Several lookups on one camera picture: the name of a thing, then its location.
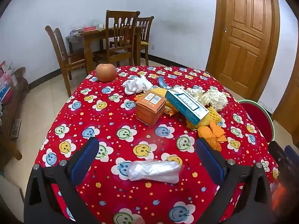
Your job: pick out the stack of colourful packets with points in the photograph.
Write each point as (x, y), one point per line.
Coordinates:
(5, 81)

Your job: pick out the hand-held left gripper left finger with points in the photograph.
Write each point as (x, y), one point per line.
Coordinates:
(85, 161)

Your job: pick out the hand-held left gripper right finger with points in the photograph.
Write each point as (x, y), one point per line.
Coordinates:
(210, 161)

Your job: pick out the clear plastic bag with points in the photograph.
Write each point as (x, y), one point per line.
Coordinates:
(154, 170)

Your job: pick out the wooden panel door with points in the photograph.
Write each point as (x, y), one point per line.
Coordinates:
(243, 35)
(288, 107)

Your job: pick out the orange cardboard box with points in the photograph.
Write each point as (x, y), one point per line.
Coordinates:
(149, 112)

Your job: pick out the wooden dining table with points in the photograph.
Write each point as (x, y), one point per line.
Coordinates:
(90, 39)

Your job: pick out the blue and white carton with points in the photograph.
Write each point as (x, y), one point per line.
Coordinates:
(186, 105)

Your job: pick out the grey side table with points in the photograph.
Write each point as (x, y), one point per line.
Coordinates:
(72, 42)

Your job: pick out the wooden dining chair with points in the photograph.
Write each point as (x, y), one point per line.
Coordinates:
(120, 25)
(60, 49)
(144, 28)

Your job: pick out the red apple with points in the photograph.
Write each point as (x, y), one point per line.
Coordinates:
(106, 72)

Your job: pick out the orange foam net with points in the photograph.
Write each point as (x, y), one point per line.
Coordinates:
(212, 133)

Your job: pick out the white sock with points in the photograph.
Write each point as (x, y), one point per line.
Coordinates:
(137, 85)

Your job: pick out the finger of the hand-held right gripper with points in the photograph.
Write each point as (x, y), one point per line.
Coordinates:
(279, 158)

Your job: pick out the small yellow foam net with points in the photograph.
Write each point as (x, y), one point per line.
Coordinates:
(211, 115)

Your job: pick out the yellow seat cushion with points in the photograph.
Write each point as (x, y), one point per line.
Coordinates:
(144, 43)

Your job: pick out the red box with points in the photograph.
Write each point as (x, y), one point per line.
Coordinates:
(89, 28)

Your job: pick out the red bin with green rim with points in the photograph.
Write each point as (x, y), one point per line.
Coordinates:
(259, 119)

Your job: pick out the red flower-print tablecloth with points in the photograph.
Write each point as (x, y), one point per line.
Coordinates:
(116, 121)

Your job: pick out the large yellow foam net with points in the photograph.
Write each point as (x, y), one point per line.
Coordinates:
(161, 93)

